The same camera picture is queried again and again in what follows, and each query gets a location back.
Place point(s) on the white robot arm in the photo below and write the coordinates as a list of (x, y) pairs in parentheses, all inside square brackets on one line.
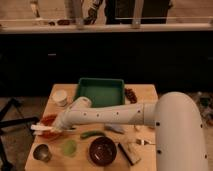
[(180, 141)]

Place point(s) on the green plastic tray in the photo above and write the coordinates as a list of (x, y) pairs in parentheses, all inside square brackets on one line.
[(102, 92)]

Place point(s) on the dark red grapes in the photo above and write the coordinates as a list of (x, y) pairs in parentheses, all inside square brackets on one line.
[(130, 95)]

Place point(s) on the blue grey cloth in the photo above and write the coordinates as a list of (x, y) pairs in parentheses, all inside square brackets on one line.
[(115, 128)]

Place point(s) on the white cup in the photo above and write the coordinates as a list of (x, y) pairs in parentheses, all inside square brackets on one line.
[(60, 97)]

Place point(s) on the green cucumber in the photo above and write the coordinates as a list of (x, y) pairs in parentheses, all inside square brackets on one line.
[(88, 134)]

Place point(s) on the metal fork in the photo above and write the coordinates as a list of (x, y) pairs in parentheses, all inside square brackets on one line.
[(143, 142)]

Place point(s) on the dark purple bowl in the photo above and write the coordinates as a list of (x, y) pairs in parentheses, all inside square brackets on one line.
[(102, 151)]

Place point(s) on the orange bowl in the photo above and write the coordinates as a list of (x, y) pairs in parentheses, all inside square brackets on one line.
[(47, 121)]

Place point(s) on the green plastic cup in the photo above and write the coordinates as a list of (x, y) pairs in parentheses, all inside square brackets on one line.
[(69, 147)]

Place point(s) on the person in dark clothes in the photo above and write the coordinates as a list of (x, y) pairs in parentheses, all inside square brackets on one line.
[(122, 11)]

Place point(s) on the brown black scrub block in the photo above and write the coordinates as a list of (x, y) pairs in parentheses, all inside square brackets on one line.
[(129, 152)]

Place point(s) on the metal cup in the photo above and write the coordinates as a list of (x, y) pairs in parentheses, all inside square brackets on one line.
[(42, 153)]

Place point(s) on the black tripod stand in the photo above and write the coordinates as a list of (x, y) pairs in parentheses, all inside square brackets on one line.
[(6, 165)]

